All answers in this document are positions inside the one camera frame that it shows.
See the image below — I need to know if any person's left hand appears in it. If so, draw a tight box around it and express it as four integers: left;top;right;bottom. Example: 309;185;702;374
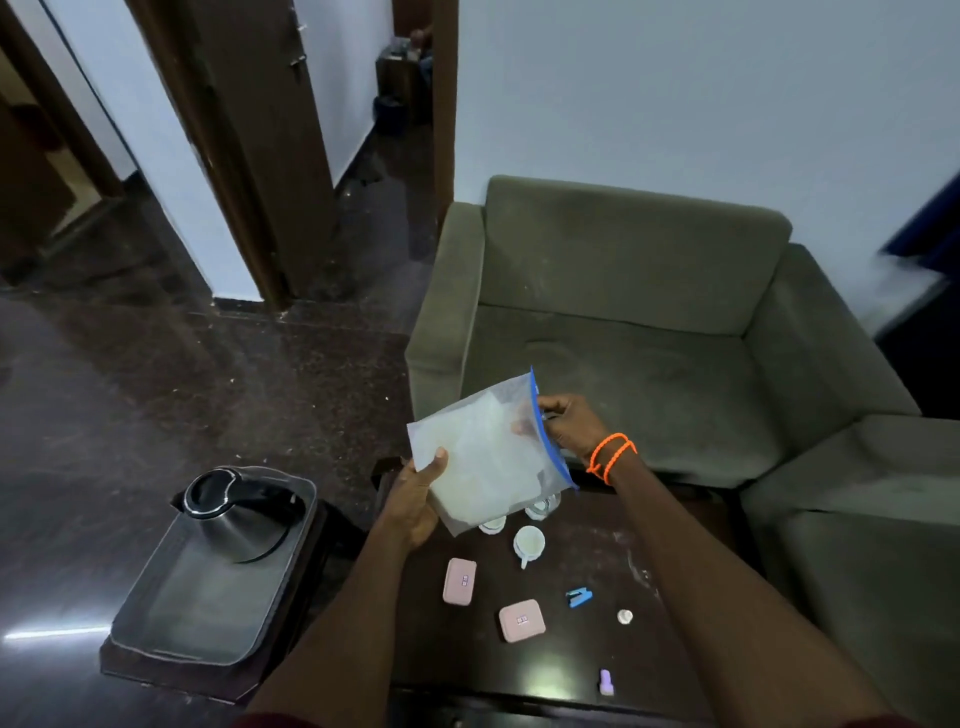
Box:
378;447;450;553

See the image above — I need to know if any person's right hand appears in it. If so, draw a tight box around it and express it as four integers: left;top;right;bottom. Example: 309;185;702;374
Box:
537;394;613;470

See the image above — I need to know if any clear zip bag blue seal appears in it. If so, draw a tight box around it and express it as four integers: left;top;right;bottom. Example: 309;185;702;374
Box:
406;367;579;538

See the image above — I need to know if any pink rectangular box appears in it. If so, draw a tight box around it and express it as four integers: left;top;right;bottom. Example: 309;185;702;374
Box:
498;598;547;645
441;557;478;607

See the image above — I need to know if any steel electric kettle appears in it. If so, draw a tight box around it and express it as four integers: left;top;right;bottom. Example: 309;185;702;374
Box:
170;466;309;565

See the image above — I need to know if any grey plastic tray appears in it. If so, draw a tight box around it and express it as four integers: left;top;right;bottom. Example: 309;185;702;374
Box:
110;464;319;667

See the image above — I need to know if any person's right forearm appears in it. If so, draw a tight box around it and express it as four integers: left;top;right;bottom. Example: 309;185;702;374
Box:
603;449;894;728

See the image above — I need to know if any person's left forearm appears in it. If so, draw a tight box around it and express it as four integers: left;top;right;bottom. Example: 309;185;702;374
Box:
247;524;436;728

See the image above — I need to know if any dark wooden coffee table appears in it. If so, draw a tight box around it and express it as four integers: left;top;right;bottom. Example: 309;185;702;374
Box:
371;457;759;728

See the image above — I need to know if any green fabric armchair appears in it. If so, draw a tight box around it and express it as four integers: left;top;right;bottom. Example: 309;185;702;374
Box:
404;174;922;489

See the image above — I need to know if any dark wooden stool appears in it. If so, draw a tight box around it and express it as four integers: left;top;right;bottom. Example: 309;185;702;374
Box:
99;498;339;706

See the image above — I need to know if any green fabric sofa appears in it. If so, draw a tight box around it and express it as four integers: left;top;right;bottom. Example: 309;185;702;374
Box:
740;413;960;728

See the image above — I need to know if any dark brown wooden door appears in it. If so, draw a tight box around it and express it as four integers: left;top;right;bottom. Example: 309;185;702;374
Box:
125;0;337;310

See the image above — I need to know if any orange wrist bracelet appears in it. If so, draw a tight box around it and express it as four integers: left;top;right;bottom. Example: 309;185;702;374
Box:
585;432;639;486

